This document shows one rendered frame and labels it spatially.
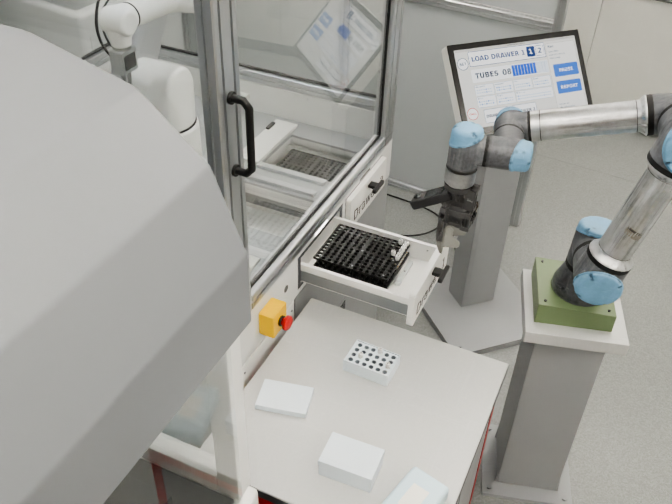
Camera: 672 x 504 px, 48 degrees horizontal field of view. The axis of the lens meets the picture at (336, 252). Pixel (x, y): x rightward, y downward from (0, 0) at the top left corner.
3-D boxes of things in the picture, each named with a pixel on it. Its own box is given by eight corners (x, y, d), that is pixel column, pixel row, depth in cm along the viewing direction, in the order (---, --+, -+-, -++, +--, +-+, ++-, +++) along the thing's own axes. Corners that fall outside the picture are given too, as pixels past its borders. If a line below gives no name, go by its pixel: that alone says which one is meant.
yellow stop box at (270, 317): (289, 322, 196) (289, 302, 192) (276, 340, 191) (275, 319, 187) (272, 316, 198) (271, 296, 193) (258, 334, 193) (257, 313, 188)
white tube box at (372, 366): (399, 365, 196) (400, 355, 194) (386, 387, 190) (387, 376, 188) (356, 349, 200) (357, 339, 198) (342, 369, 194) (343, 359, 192)
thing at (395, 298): (439, 262, 219) (441, 246, 215) (408, 317, 200) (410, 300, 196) (315, 225, 231) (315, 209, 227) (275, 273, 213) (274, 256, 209)
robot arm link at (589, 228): (609, 252, 211) (624, 213, 202) (612, 283, 200) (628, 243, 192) (565, 244, 212) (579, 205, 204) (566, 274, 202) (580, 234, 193)
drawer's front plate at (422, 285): (446, 265, 220) (450, 235, 213) (411, 327, 199) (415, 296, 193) (440, 263, 221) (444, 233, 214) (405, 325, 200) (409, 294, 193)
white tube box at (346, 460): (383, 463, 172) (385, 449, 169) (370, 494, 166) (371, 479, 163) (332, 445, 176) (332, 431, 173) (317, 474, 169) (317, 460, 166)
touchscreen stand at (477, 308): (550, 336, 315) (614, 118, 252) (455, 361, 302) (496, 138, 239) (491, 264, 352) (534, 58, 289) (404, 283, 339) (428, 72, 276)
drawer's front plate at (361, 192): (384, 184, 253) (387, 156, 246) (349, 230, 232) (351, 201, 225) (380, 183, 253) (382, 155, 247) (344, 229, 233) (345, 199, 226)
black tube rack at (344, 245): (408, 261, 218) (410, 244, 214) (385, 298, 205) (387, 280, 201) (338, 240, 225) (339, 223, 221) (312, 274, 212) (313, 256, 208)
